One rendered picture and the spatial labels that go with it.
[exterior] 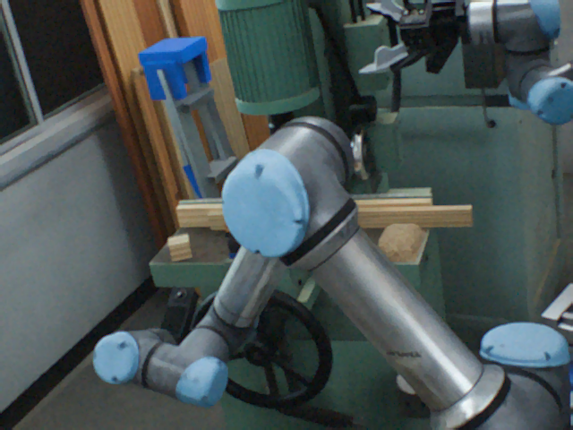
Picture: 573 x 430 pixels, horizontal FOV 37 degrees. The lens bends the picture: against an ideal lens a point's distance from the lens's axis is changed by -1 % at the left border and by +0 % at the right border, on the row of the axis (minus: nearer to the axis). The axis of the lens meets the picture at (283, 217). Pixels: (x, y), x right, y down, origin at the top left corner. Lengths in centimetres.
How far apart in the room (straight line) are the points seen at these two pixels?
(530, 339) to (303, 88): 76
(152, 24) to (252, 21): 178
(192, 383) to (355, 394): 71
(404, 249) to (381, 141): 33
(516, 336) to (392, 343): 23
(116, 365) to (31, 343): 186
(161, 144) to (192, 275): 138
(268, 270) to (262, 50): 58
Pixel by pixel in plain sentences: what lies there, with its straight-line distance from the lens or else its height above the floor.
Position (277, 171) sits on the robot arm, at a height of 137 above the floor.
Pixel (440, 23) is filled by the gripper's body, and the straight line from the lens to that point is 155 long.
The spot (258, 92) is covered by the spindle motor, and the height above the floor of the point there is 125.
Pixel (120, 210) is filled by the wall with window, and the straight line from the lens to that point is 346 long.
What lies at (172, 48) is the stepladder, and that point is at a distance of 265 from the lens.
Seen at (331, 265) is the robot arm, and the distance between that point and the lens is 102.
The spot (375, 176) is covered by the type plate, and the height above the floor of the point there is 90.
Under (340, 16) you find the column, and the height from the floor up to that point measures 132.
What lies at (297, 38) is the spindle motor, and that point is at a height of 134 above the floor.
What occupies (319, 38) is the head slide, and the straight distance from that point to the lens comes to 187.
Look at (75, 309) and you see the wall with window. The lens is 330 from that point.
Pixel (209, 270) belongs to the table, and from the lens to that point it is 185.
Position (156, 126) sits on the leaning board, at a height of 79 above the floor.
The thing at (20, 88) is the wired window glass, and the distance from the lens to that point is 316.
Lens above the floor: 173
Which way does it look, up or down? 25 degrees down
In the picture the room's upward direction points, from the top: 11 degrees counter-clockwise
